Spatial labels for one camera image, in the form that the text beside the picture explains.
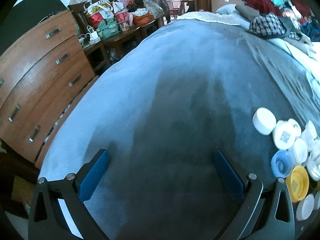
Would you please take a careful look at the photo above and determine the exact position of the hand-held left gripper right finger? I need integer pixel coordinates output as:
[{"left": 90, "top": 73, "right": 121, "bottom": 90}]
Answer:
[{"left": 213, "top": 149, "right": 297, "bottom": 240}]

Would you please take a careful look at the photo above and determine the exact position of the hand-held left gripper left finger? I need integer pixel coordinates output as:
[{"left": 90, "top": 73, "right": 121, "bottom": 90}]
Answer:
[{"left": 27, "top": 149, "right": 110, "bottom": 240}]

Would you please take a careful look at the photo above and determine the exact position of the pile of plastic bottle caps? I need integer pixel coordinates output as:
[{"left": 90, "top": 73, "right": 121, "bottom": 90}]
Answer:
[{"left": 252, "top": 107, "right": 320, "bottom": 222}]

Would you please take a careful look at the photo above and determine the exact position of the blue-grey bed blanket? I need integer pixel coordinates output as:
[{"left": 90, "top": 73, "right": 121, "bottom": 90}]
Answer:
[{"left": 35, "top": 17, "right": 320, "bottom": 240}]

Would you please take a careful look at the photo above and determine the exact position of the wooden chest of drawers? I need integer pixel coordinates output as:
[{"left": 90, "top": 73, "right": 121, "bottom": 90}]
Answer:
[{"left": 0, "top": 9, "right": 100, "bottom": 169}]

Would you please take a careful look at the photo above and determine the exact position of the white duvet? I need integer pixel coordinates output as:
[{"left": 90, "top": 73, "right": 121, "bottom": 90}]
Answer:
[{"left": 269, "top": 36, "right": 320, "bottom": 85}]

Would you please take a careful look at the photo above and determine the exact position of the small white paper bag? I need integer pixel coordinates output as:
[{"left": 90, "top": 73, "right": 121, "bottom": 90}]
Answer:
[{"left": 86, "top": 26, "right": 100, "bottom": 44}]

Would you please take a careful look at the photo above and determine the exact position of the green bag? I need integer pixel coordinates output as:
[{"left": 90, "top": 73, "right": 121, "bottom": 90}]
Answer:
[{"left": 96, "top": 19, "right": 119, "bottom": 40}]

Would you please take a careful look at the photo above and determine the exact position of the plaid shirt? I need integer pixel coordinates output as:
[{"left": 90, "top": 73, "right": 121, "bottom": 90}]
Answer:
[{"left": 247, "top": 12, "right": 288, "bottom": 40}]

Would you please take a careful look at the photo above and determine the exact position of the red patterned bag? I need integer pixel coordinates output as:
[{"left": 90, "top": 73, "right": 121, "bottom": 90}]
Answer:
[{"left": 114, "top": 10, "right": 134, "bottom": 31}]

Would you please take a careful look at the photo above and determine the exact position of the white fleece blanket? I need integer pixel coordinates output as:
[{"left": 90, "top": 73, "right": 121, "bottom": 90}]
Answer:
[{"left": 176, "top": 11, "right": 242, "bottom": 25}]

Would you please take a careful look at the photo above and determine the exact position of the red and white shopping bag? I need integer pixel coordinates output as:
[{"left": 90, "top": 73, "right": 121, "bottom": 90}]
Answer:
[{"left": 85, "top": 1, "right": 115, "bottom": 28}]

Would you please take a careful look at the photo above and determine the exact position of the orange bag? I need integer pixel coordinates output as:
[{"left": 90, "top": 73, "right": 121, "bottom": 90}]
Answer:
[{"left": 132, "top": 11, "right": 154, "bottom": 26}]

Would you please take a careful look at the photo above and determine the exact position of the dark wooden chair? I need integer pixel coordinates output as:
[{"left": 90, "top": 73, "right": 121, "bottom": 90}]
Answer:
[{"left": 160, "top": 0, "right": 185, "bottom": 24}]

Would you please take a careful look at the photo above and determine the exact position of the pile of mixed clothes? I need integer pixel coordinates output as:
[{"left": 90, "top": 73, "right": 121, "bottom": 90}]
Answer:
[{"left": 275, "top": 0, "right": 320, "bottom": 43}]

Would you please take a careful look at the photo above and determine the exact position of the dark flat panel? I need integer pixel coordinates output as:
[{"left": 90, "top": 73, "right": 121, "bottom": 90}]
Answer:
[{"left": 0, "top": 0, "right": 68, "bottom": 55}]

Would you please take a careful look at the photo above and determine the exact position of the dark red garment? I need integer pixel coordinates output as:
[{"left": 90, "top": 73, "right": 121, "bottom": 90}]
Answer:
[{"left": 242, "top": 0, "right": 275, "bottom": 15}]

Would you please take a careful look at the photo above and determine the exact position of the pink bag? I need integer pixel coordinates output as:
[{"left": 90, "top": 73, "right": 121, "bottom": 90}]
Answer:
[{"left": 117, "top": 0, "right": 137, "bottom": 12}]

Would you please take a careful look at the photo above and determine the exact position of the grey woven sack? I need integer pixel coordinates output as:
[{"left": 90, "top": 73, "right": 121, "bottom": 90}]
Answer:
[{"left": 144, "top": 0, "right": 164, "bottom": 18}]

